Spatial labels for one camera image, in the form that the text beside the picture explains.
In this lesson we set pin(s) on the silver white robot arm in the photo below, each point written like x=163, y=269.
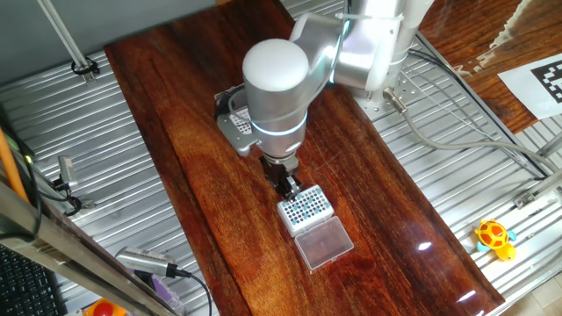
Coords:
x=276, y=88

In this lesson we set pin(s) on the yellow orange turtle toy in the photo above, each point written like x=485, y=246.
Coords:
x=494, y=234

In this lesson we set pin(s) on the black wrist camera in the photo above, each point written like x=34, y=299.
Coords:
x=221, y=103

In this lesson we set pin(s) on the aluminium profile bracket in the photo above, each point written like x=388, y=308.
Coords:
x=524, y=199

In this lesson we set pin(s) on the glossy wooden board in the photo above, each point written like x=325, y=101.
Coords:
x=197, y=197

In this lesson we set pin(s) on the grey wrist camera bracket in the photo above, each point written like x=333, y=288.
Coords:
x=235, y=138

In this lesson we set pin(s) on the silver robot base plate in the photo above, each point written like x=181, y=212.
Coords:
x=408, y=88

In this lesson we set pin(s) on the white hinged pipette tip box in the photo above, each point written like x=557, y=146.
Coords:
x=241, y=124
x=303, y=228

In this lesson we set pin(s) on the black keyboard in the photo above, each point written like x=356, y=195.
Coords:
x=26, y=285

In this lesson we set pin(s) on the purple pipette tip box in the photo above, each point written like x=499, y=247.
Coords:
x=163, y=289

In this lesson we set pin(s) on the orange pole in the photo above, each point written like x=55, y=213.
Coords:
x=11, y=171

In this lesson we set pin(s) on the aluminium profile bar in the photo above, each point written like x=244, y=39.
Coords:
x=553, y=147

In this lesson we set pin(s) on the white paper marker sheet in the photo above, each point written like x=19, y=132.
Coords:
x=527, y=92

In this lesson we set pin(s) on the aluminium rod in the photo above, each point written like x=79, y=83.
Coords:
x=61, y=35

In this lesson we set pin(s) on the black rod clamp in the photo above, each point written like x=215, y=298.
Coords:
x=93, y=69

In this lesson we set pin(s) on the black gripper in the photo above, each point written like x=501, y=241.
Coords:
x=276, y=171

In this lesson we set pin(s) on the aluminium frame beam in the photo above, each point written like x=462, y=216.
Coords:
x=44, y=232

